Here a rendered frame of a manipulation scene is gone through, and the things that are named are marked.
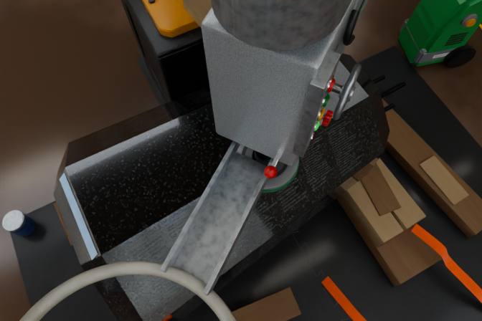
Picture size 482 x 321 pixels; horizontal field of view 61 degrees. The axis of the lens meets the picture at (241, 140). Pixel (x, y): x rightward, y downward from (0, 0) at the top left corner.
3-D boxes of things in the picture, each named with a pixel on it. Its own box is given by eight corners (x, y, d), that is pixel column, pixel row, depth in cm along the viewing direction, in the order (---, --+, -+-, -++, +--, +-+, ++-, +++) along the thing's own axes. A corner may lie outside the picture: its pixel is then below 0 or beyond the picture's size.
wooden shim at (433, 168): (418, 165, 211) (419, 164, 210) (432, 156, 213) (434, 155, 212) (452, 205, 202) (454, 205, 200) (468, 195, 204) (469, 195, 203)
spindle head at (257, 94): (271, 41, 123) (284, -103, 83) (341, 68, 119) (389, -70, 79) (215, 138, 110) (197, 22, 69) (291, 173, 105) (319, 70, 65)
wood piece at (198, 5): (183, 8, 168) (182, -1, 164) (204, -2, 171) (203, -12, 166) (210, 40, 161) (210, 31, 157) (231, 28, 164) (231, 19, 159)
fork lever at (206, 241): (271, 57, 126) (272, 46, 121) (331, 81, 122) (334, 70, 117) (150, 266, 97) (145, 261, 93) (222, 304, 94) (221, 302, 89)
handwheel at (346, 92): (320, 74, 115) (331, 39, 101) (355, 88, 113) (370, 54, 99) (300, 117, 109) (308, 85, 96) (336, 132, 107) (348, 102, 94)
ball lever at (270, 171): (274, 151, 101) (275, 145, 98) (286, 156, 101) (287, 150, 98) (261, 177, 98) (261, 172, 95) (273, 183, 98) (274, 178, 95)
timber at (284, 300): (237, 342, 184) (237, 342, 173) (227, 314, 189) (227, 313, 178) (298, 315, 188) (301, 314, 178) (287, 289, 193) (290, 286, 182)
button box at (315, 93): (305, 125, 96) (326, 48, 70) (315, 130, 96) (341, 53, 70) (291, 153, 93) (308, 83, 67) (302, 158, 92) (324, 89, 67)
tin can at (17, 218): (14, 221, 209) (1, 213, 197) (34, 214, 210) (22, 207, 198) (16, 239, 205) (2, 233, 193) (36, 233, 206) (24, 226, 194)
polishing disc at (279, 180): (244, 198, 126) (244, 197, 125) (223, 139, 135) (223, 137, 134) (308, 178, 129) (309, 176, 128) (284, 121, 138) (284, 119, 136)
